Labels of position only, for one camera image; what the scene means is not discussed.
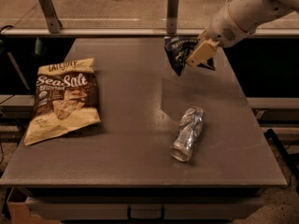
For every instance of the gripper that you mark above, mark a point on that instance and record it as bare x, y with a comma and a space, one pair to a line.
221, 31

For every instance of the blue Kettle chip bag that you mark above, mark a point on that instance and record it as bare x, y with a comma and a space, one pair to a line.
179, 48

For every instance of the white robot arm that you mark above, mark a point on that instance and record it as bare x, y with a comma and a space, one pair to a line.
236, 21

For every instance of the crushed silver redbull can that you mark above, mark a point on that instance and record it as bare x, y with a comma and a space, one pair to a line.
190, 128

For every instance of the tan Sea Salt chip bag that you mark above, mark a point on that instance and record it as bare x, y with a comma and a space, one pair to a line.
66, 100

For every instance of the cardboard box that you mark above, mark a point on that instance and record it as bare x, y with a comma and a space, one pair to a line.
20, 212

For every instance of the middle metal bracket post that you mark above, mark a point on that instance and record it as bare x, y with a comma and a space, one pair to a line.
172, 16

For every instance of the metal bracket post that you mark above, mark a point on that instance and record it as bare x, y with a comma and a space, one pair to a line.
172, 16
53, 23

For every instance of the grey drawer with handle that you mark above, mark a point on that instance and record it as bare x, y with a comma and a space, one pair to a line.
202, 209

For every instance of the left metal bracket post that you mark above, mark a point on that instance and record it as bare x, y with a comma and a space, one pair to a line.
53, 23

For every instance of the metal rail behind table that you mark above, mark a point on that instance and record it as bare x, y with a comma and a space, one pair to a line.
96, 33

